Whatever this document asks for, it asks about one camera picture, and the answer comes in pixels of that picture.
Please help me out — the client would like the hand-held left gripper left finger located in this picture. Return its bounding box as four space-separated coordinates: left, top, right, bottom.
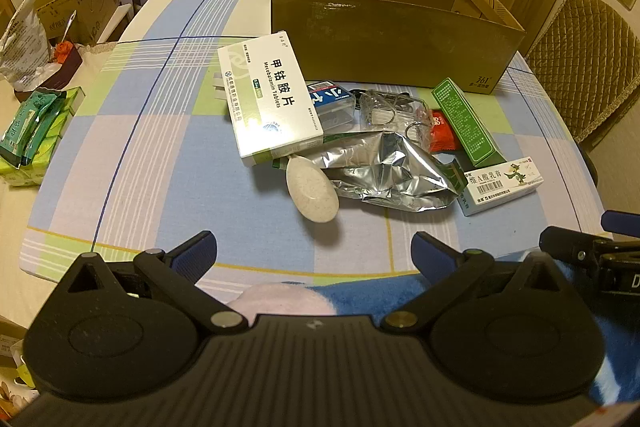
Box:
54 230 249 334

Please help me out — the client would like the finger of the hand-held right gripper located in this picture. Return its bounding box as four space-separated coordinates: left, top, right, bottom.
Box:
538 226 609 266
601 209 640 234

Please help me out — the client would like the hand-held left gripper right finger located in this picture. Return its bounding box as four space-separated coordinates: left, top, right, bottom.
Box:
381 231 572 334

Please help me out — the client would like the silver foil bag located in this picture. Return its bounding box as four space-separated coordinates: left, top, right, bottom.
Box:
272 131 464 214

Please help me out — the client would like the white ointment box cartoon print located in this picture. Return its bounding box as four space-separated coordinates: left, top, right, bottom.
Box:
457 156 545 218

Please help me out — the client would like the white speckled spoon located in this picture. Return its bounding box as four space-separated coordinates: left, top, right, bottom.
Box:
285 154 341 224

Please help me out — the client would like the white green medicine box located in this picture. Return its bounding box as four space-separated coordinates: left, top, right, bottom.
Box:
216 32 325 168

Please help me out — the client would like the blue plush garment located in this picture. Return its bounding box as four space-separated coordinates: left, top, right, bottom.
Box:
222 252 640 408

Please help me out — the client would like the red snack packet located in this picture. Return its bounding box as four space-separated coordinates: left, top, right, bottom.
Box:
427 109 460 152

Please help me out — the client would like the green slim carton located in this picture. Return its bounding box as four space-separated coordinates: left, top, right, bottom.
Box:
431 77 506 168

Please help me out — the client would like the clear bag of metal rings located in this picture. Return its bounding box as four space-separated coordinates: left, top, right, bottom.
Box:
357 89 434 144

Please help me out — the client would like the chair with quilted brown cover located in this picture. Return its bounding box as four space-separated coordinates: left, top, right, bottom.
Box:
524 0 640 148

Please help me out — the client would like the clear floss box blue label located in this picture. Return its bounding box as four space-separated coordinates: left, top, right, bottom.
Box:
306 79 359 132

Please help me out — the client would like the stack of green tissue packs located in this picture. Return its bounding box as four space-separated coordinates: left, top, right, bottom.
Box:
0 87 85 186

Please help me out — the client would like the dark brown box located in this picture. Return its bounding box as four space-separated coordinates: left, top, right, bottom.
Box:
14 51 84 104

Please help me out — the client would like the crumpled white plastic bag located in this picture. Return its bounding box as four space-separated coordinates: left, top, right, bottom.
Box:
0 0 52 84

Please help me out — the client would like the small brown cardboard box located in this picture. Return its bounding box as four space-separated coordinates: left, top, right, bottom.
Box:
20 0 77 44

